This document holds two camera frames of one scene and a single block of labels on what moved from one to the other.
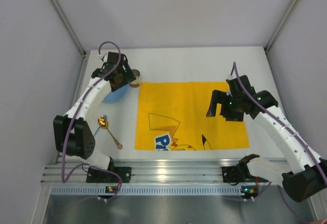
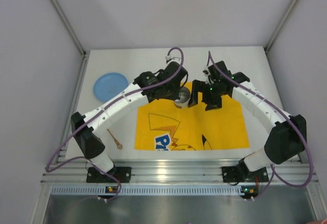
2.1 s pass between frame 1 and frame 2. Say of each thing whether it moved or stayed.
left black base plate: stayed
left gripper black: moved
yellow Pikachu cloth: stayed
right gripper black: moved
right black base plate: stayed
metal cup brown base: moved
